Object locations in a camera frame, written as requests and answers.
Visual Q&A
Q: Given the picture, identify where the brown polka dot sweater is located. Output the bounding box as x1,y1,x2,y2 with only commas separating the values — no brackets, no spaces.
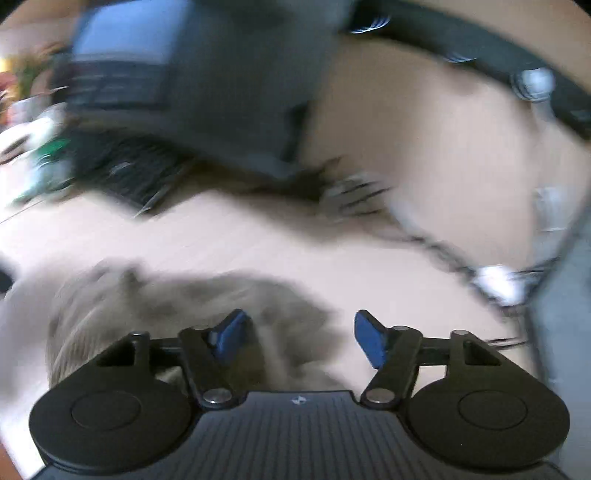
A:
46,263,345,391

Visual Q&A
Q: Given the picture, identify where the white power cable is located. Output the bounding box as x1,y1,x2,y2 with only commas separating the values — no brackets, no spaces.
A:
512,66,574,259

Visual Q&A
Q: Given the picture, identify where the white cable connector bundle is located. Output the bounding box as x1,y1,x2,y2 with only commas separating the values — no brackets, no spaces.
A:
472,265,527,308

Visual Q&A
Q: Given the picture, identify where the black computer monitor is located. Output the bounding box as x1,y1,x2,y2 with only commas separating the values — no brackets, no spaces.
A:
64,1,353,182

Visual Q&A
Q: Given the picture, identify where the black keyboard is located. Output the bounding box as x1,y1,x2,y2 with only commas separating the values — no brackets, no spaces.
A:
67,131,192,214

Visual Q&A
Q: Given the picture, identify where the white computer tower case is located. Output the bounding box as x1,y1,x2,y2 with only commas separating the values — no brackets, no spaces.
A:
529,215,590,479

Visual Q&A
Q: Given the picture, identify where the green lid glass jar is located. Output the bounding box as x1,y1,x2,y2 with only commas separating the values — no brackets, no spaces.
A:
12,115,74,205

